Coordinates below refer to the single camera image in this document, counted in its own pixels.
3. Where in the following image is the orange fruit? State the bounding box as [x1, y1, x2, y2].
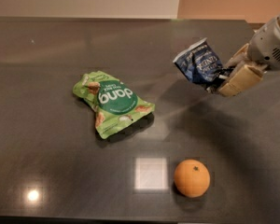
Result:
[174, 160, 210, 198]

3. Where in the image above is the green Dang snack bag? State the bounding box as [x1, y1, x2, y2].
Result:
[73, 71, 155, 139]

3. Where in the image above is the blue chip bag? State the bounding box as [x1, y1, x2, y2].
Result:
[173, 38, 233, 92]

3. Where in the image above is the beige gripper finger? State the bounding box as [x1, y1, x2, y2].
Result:
[217, 64, 263, 97]
[224, 43, 249, 68]

